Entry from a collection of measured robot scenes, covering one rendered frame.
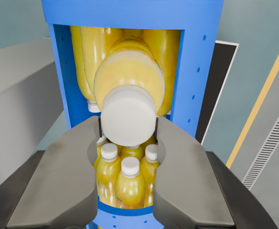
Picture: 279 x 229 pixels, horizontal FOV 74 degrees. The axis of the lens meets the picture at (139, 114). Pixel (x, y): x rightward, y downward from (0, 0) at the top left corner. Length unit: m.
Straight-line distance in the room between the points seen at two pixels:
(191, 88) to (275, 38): 1.55
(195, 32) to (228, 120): 1.68
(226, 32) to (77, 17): 1.43
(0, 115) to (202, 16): 0.55
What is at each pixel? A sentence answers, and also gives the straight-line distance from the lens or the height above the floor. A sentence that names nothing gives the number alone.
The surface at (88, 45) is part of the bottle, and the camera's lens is 0.33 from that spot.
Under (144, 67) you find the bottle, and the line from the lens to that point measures 0.16.
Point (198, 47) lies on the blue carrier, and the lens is 0.27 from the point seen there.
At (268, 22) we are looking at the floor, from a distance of 1.75.
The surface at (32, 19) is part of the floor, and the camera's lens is 1.62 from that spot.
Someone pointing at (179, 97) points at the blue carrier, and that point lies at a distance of 0.27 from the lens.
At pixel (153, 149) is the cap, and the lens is 0.44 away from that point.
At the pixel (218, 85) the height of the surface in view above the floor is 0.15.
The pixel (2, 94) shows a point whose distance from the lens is 0.63.
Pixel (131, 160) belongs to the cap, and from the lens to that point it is 0.41.
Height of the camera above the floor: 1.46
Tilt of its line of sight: 61 degrees down
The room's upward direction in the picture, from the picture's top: 177 degrees clockwise
